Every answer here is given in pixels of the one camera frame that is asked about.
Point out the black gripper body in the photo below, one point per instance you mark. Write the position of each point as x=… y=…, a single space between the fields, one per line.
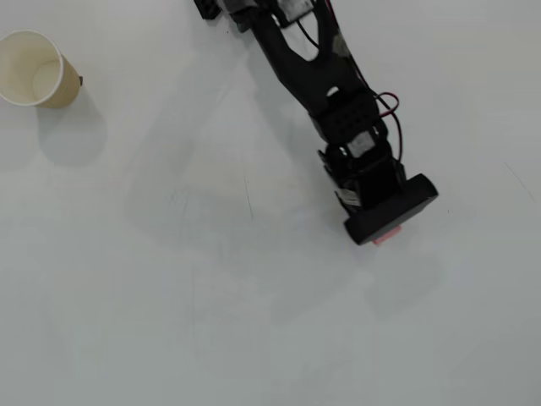
x=346 y=195

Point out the cream paper cup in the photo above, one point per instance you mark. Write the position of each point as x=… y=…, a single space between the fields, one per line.
x=25 y=84

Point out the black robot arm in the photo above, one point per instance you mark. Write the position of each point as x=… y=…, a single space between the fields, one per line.
x=296 y=63

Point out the red foam cube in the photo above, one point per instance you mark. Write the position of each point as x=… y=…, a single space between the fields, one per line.
x=386 y=237

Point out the black wrist webcam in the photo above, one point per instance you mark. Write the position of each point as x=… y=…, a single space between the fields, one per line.
x=389 y=211

